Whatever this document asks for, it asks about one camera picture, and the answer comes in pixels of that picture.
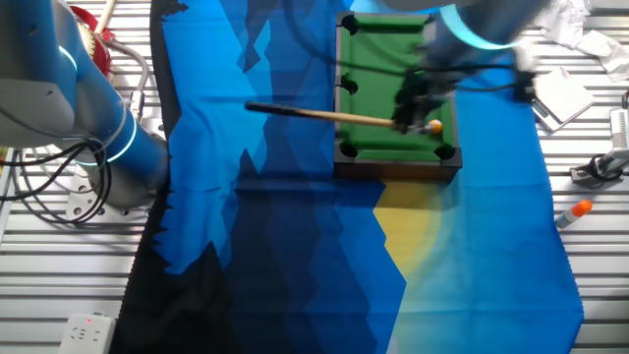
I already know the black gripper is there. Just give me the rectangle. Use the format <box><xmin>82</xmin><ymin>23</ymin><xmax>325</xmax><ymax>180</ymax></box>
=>
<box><xmin>391</xmin><ymin>68</ymin><xmax>458</xmax><ymax>135</ymax></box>

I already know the wooden pool cue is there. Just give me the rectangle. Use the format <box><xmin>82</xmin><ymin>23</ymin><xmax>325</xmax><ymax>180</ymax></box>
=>
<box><xmin>244</xmin><ymin>100</ymin><xmax>434</xmax><ymax>134</ymax></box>

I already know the mini green pool table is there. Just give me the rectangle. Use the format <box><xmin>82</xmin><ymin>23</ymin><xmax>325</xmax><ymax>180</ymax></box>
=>
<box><xmin>332</xmin><ymin>10</ymin><xmax>464</xmax><ymax>184</ymax></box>

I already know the blue mountain print cloth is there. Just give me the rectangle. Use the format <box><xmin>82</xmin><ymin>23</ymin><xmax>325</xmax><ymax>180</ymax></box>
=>
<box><xmin>110</xmin><ymin>0</ymin><xmax>586</xmax><ymax>354</ymax></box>

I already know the white digital scale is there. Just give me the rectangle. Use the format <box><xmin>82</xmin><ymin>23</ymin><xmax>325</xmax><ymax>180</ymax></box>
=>
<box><xmin>530</xmin><ymin>66</ymin><xmax>597</xmax><ymax>133</ymax></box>

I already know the crumpled white paper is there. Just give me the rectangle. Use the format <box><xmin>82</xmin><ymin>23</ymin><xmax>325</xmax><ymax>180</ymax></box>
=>
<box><xmin>533</xmin><ymin>0</ymin><xmax>629</xmax><ymax>83</ymax></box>

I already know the wooden drumstick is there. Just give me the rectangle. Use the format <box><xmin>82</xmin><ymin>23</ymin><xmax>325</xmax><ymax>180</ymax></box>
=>
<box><xmin>95</xmin><ymin>0</ymin><xmax>118</xmax><ymax>34</ymax></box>

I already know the white power strip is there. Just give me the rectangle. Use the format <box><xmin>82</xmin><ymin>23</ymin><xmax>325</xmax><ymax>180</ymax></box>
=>
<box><xmin>58</xmin><ymin>312</ymin><xmax>118</xmax><ymax>354</ymax></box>

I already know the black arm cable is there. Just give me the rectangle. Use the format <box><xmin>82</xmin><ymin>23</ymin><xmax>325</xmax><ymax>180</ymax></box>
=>
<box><xmin>282</xmin><ymin>0</ymin><xmax>522</xmax><ymax>94</ymax></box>

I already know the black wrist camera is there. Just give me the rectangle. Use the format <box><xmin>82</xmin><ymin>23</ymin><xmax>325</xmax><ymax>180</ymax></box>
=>
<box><xmin>513</xmin><ymin>68</ymin><xmax>538</xmax><ymax>104</ymax></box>

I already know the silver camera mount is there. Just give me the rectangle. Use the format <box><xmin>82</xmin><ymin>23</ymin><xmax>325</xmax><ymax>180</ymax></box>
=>
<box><xmin>569</xmin><ymin>148</ymin><xmax>629</xmax><ymax>188</ymax></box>

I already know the silver ribbed camera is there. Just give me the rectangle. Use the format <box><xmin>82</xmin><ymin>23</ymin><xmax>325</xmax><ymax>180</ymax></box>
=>
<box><xmin>608</xmin><ymin>107</ymin><xmax>629</xmax><ymax>159</ymax></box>

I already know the grey hose with connector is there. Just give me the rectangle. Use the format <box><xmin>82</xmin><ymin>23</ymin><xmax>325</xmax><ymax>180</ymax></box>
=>
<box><xmin>105</xmin><ymin>36</ymin><xmax>151</xmax><ymax>124</ymax></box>

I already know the black base cable bundle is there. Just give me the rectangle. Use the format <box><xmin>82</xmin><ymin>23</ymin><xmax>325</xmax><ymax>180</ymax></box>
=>
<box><xmin>0</xmin><ymin>140</ymin><xmax>113</xmax><ymax>226</ymax></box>

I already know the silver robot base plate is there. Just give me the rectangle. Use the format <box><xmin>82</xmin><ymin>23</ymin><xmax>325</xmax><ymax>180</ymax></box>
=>
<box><xmin>65</xmin><ymin>164</ymin><xmax>153</xmax><ymax>222</ymax></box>

